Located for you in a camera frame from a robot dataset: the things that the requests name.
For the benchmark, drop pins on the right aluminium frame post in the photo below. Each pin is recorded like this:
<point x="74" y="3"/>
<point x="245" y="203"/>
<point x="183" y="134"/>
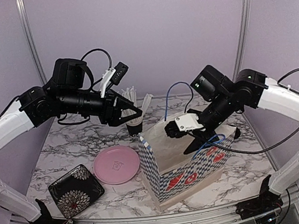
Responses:
<point x="244" y="22"/>

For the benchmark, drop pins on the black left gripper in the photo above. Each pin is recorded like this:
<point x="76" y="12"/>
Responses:
<point x="109" y="113"/>

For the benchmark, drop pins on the stack of black lids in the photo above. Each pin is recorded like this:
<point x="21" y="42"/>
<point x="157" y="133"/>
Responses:
<point x="237" y="133"/>

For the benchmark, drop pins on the left aluminium frame post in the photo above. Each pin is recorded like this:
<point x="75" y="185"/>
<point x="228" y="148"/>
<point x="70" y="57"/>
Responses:
<point x="23" y="17"/>

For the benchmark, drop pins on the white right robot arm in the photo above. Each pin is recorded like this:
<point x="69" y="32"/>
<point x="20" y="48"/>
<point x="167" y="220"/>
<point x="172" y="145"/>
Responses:
<point x="276" y="109"/>

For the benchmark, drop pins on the blue checkered paper bag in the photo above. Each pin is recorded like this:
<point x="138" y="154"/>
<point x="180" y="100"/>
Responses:
<point x="168" y="174"/>

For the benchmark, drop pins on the black cup holding straws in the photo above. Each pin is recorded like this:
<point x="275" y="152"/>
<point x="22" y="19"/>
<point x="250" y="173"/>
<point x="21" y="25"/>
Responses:
<point x="134" y="129"/>

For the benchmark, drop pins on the bundle of wrapped white straws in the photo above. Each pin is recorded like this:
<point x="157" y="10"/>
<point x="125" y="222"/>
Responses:
<point x="131" y="95"/>

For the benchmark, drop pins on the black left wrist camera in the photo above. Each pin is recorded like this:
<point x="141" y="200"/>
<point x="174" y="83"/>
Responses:
<point x="69" y="74"/>

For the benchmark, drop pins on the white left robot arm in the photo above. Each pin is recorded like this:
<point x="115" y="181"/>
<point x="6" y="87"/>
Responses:
<point x="36" y="159"/>

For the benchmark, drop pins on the black floral square plate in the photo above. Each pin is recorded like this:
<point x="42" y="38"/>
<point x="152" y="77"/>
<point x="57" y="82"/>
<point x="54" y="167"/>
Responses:
<point x="75" y="191"/>

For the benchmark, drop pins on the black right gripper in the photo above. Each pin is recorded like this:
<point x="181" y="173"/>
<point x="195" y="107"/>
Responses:
<point x="200" y="142"/>

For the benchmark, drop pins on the pink round plate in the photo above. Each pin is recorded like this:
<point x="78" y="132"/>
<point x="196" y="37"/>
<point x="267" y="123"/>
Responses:
<point x="116" y="165"/>

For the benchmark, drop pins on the aluminium frame post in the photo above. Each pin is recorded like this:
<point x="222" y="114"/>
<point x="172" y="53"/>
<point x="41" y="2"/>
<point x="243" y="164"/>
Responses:
<point x="244" y="22"/>
<point x="23" y="17"/>

